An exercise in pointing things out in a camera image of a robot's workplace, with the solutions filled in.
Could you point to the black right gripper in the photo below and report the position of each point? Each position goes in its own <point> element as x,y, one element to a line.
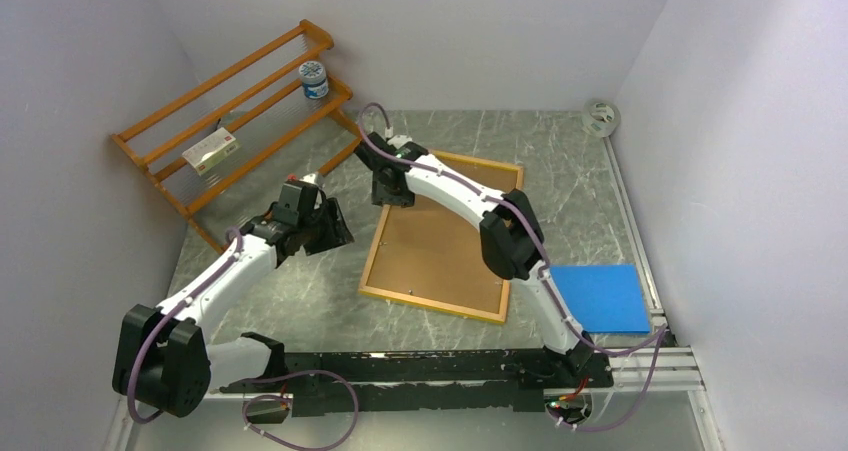
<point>381,196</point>

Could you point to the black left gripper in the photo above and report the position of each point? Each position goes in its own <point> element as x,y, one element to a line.
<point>337,233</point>

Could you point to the brown backing board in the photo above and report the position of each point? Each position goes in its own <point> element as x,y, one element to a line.
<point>430,256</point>

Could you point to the yellow wooden picture frame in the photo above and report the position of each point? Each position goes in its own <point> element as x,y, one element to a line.
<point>430,305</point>

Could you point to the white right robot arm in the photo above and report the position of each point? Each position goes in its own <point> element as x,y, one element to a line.
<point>511,240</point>

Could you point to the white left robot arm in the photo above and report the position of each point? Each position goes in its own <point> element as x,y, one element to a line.
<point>164,363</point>

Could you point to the orange wooden rack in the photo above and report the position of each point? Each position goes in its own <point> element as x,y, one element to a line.
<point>259,100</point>

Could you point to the blue white round jar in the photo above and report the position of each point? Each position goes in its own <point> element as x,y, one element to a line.
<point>314,80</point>

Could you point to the small white green box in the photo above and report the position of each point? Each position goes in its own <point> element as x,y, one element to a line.
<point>210,151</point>

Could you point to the clear tape roll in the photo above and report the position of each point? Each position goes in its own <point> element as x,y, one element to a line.
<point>600,118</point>

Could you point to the blue foam pad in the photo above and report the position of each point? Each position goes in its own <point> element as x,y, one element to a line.
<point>604,298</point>

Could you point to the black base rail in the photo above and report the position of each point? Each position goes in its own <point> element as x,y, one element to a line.
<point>522,380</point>

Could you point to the aluminium extrusion rail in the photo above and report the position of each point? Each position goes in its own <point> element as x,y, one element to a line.
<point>668,370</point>

